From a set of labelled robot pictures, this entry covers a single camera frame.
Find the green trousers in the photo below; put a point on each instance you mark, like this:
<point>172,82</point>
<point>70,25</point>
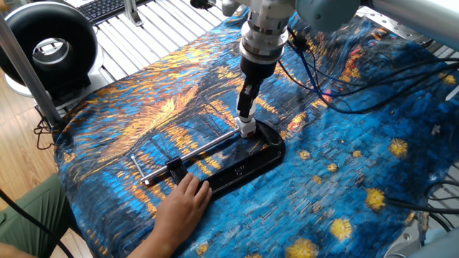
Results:
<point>32,215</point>

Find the aluminium frame post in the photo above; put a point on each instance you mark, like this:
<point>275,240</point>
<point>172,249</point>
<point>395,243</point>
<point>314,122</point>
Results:
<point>25,68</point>
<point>132,14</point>

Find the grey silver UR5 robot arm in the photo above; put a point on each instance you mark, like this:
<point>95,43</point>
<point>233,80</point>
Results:
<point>330,14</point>

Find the black computer keyboard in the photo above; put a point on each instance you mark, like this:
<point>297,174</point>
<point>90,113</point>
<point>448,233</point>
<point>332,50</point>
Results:
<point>104,9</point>

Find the person's right hand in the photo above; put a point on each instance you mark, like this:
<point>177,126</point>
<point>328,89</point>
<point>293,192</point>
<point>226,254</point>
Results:
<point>181,213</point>

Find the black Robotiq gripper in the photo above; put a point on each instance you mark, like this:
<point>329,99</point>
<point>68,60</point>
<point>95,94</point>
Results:
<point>258,70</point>

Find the white wrist mounted box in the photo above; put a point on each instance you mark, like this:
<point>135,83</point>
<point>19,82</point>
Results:
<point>272,5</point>

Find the starry night painted tablecloth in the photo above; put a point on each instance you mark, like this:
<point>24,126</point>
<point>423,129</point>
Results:
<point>322,179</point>

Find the person's right forearm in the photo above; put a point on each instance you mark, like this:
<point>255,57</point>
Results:
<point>152,249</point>

